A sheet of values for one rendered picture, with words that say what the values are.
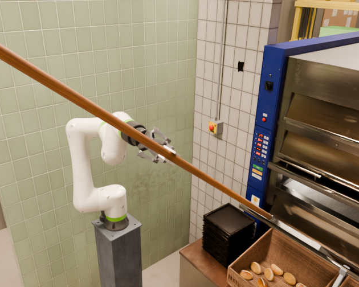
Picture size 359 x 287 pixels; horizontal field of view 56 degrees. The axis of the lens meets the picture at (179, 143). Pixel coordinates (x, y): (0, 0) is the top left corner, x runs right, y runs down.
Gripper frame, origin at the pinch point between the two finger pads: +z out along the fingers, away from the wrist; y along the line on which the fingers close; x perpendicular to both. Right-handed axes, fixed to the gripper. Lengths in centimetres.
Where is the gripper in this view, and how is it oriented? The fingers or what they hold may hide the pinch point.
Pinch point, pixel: (169, 155)
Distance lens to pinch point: 120.4
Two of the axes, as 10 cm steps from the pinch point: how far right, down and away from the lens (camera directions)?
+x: -5.7, -3.9, -7.2
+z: 6.3, 3.5, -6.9
